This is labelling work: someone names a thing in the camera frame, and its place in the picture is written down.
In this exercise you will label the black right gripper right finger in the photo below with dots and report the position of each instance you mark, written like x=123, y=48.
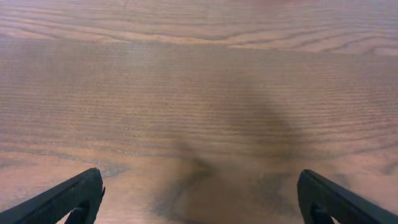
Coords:
x=323, y=201

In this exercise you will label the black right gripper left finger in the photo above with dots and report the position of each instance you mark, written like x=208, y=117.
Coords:
x=78, y=198

